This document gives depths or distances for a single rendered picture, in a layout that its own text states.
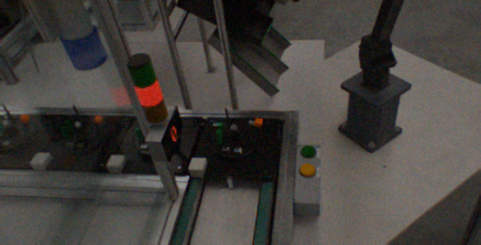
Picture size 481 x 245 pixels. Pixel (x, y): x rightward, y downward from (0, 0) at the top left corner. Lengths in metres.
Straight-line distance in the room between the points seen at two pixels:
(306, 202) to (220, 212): 0.24
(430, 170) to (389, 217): 0.22
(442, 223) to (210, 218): 1.42
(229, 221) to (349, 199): 0.35
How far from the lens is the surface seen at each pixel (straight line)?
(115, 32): 0.83
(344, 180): 1.29
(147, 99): 0.89
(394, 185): 1.30
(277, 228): 1.07
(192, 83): 1.70
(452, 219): 2.35
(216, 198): 1.20
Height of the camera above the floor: 1.86
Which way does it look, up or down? 41 degrees down
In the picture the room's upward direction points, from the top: 9 degrees counter-clockwise
